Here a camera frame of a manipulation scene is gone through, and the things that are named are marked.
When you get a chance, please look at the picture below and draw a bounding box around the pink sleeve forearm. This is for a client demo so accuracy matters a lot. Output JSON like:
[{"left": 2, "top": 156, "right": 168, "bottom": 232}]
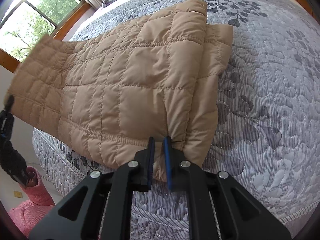
[{"left": 9, "top": 166, "right": 55, "bottom": 238}]

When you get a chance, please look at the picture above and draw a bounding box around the grey floral quilted bedspread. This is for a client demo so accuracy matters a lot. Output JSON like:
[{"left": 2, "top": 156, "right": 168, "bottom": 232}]
[{"left": 32, "top": 0, "right": 320, "bottom": 240}]

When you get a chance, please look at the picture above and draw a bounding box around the beige quilted puffer jacket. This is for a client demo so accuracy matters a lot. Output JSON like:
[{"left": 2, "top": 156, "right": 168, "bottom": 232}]
[{"left": 7, "top": 0, "right": 233, "bottom": 181}]

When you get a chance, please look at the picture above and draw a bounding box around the left window wooden frame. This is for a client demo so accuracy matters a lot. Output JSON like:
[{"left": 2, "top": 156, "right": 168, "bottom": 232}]
[{"left": 1, "top": 0, "right": 91, "bottom": 72}]

